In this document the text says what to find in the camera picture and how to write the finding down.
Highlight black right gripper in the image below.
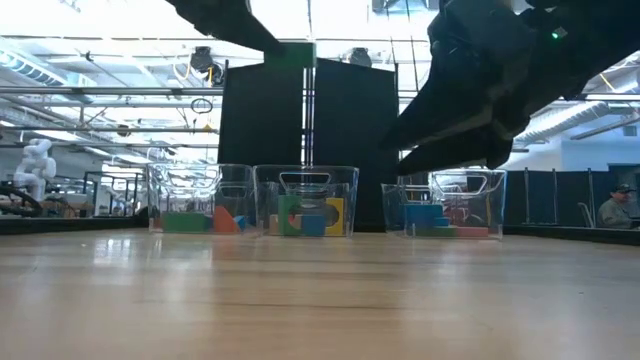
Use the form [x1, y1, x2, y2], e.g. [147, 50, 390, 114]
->
[378, 0, 539, 176]

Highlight blue long block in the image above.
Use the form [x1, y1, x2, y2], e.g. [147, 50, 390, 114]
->
[403, 202, 445, 218]
[403, 215, 450, 229]

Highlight pink long block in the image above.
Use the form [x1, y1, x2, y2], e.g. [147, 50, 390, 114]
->
[454, 226, 490, 239]

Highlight green long block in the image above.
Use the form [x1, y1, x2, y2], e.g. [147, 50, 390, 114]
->
[413, 225, 458, 238]

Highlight clear plastic bin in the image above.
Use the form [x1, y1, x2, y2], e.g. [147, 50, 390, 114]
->
[381, 167, 508, 240]
[145, 162, 256, 235]
[251, 164, 360, 239]

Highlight blue wooden block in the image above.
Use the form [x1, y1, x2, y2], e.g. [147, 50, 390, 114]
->
[300, 214, 327, 238]

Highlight orange triangular block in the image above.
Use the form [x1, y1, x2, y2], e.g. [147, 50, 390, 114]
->
[213, 205, 241, 234]

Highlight green curved block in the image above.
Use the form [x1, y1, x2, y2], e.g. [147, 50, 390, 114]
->
[160, 211, 215, 234]

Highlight tall black partition screen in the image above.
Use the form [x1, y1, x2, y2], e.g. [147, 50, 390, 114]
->
[218, 55, 400, 232]

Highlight low black partition panels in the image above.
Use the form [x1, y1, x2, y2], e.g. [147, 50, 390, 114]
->
[503, 167, 626, 227]

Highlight black ceiling fixture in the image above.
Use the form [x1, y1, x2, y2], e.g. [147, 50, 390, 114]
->
[349, 46, 374, 69]

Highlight grey chair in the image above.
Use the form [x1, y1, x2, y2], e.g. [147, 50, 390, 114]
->
[577, 201, 597, 229]

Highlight person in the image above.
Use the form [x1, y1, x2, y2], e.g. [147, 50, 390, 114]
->
[596, 182, 640, 231]

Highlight white robot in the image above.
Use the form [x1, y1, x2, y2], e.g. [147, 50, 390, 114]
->
[12, 137, 58, 202]

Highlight black ceiling camera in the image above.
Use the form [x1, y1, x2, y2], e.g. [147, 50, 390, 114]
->
[189, 45, 225, 87]

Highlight black cable ring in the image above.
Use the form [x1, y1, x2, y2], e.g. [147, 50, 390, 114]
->
[189, 96, 215, 115]

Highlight black curved hose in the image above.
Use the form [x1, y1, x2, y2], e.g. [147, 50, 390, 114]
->
[0, 182, 45, 219]

